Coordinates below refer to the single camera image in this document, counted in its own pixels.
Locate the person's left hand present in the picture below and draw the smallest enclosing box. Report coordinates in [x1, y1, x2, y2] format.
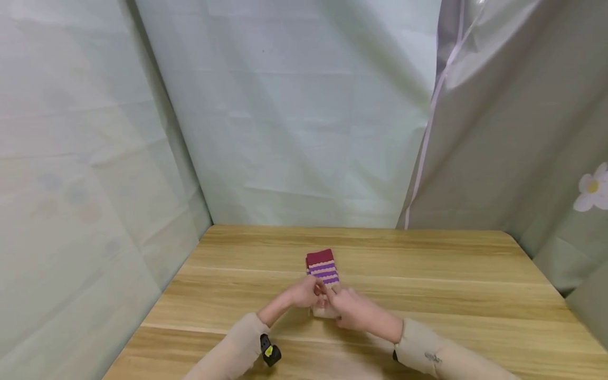
[288, 275, 329, 309]

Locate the person's right hand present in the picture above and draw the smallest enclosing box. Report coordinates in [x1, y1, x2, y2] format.
[326, 285, 376, 331]

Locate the red purple striped sock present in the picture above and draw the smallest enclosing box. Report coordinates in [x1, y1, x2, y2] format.
[306, 249, 342, 319]

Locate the person's left forearm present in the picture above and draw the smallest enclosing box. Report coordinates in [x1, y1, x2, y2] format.
[182, 297, 296, 380]

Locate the person's right forearm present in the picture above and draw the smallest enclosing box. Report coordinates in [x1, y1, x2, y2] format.
[363, 309, 523, 380]

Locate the black wrist band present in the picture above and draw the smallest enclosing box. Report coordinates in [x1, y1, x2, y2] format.
[259, 334, 282, 367]

